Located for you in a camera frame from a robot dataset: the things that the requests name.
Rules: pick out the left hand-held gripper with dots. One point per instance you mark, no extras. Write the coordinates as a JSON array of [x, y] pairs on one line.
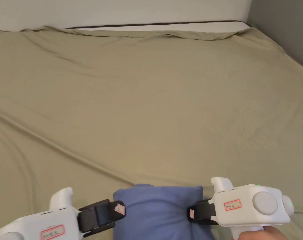
[[54, 222]]

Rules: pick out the bed with beige sheet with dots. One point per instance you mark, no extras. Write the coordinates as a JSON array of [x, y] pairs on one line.
[[146, 100]]

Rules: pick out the blue garment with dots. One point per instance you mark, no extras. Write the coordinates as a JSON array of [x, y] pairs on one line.
[[154, 212]]

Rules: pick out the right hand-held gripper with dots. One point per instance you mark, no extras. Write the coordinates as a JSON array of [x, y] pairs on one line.
[[246, 207]]

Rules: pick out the person's right hand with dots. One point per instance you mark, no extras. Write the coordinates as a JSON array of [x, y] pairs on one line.
[[261, 235]]

